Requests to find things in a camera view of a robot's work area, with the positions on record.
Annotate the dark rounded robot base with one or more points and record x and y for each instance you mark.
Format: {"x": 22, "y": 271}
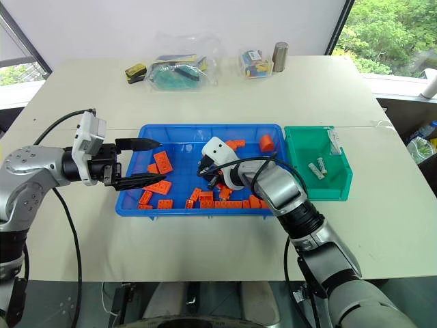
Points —
{"x": 205, "y": 323}

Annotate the clear box of coloured pieces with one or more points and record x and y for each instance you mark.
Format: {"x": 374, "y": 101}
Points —
{"x": 255, "y": 65}

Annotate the white paper roll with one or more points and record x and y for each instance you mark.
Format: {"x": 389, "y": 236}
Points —
{"x": 429, "y": 83}

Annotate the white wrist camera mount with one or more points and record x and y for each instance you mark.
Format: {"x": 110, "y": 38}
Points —
{"x": 89, "y": 133}
{"x": 218, "y": 150}

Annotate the green plastic bin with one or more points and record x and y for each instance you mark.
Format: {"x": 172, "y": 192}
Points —
{"x": 307, "y": 147}

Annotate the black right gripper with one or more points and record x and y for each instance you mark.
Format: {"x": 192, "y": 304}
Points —
{"x": 214, "y": 174}

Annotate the yellow and black object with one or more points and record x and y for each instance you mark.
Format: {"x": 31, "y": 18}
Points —
{"x": 134, "y": 72}

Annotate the long orange building brick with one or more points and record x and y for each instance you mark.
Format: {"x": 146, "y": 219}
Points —
{"x": 228, "y": 204}

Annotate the plastic bottle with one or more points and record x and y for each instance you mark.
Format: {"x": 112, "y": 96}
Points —
{"x": 423, "y": 133}

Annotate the clear plastic bag with items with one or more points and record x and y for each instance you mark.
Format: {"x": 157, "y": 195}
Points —
{"x": 177, "y": 68}

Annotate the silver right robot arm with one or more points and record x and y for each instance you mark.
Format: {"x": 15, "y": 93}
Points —
{"x": 283, "y": 186}

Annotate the blue plastic bin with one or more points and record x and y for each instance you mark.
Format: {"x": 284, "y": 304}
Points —
{"x": 184, "y": 164}

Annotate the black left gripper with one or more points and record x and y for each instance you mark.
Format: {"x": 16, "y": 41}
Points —
{"x": 104, "y": 160}

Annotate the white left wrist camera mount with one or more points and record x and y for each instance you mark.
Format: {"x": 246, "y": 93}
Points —
{"x": 89, "y": 133}

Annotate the grey metal cylinder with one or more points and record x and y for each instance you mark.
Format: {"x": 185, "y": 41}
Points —
{"x": 280, "y": 56}

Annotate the white AA battery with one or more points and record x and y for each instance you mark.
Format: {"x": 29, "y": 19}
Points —
{"x": 322, "y": 165}
{"x": 315, "y": 171}

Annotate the orange cylinder block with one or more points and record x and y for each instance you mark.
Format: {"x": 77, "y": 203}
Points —
{"x": 267, "y": 143}

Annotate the small orange building brick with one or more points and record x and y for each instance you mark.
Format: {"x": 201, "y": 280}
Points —
{"x": 145, "y": 206}
{"x": 189, "y": 204}
{"x": 152, "y": 168}
{"x": 246, "y": 204}

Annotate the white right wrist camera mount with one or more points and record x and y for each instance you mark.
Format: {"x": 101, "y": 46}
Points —
{"x": 218, "y": 150}

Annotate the large orange building brick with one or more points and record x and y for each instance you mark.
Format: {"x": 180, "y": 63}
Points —
{"x": 163, "y": 161}

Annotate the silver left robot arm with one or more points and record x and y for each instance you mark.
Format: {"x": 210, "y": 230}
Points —
{"x": 30, "y": 164}

